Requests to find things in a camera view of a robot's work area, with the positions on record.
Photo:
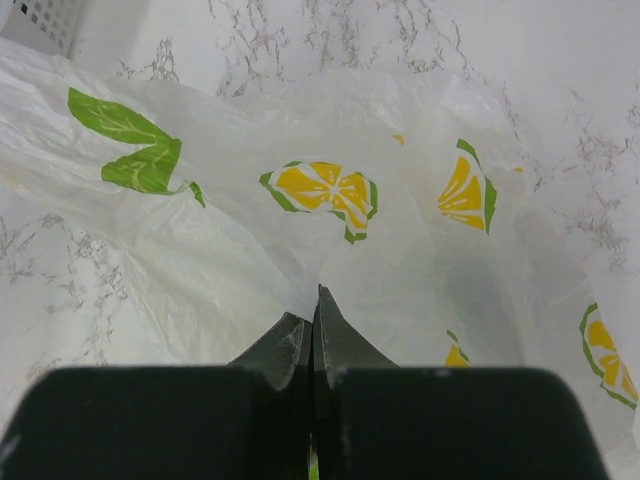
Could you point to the white plastic fruit basket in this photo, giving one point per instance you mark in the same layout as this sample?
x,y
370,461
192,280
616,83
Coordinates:
x,y
78,30

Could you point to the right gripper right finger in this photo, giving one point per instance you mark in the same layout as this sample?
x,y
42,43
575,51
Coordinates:
x,y
377,420

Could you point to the white lemon-print plastic bag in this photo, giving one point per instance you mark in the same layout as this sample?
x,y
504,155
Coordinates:
x,y
402,194

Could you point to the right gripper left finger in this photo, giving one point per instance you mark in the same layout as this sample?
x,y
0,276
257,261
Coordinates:
x,y
243,420

